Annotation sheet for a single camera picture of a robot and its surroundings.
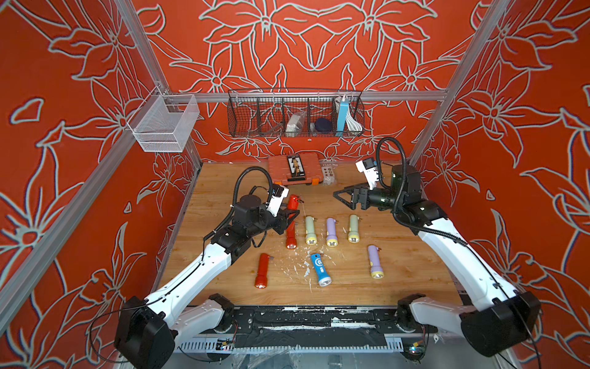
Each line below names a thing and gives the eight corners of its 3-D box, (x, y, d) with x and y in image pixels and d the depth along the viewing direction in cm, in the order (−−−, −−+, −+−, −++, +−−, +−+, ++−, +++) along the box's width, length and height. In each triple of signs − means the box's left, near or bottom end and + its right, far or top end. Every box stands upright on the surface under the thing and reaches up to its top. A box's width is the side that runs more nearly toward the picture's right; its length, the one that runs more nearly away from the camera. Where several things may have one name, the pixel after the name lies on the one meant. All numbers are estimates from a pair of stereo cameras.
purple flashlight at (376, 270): (371, 278, 83) (373, 275, 81) (367, 247, 91) (369, 244, 88) (382, 279, 83) (384, 276, 80) (377, 248, 90) (380, 245, 88)
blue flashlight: (320, 288, 82) (321, 285, 79) (309, 259, 89) (309, 255, 86) (331, 284, 82) (332, 281, 79) (318, 255, 90) (319, 251, 86)
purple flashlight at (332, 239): (325, 246, 91) (326, 243, 89) (326, 220, 99) (327, 217, 97) (336, 247, 91) (337, 244, 89) (336, 221, 98) (337, 218, 96)
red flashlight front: (255, 288, 82) (254, 286, 80) (258, 256, 90) (257, 253, 88) (267, 288, 82) (266, 286, 80) (269, 255, 90) (269, 253, 88)
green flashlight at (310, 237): (305, 244, 92) (305, 242, 90) (304, 218, 100) (304, 215, 98) (316, 244, 92) (317, 242, 90) (314, 218, 100) (315, 215, 98)
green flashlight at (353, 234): (348, 242, 92) (349, 240, 90) (348, 216, 100) (349, 213, 98) (358, 244, 92) (360, 241, 90) (358, 217, 100) (359, 214, 98)
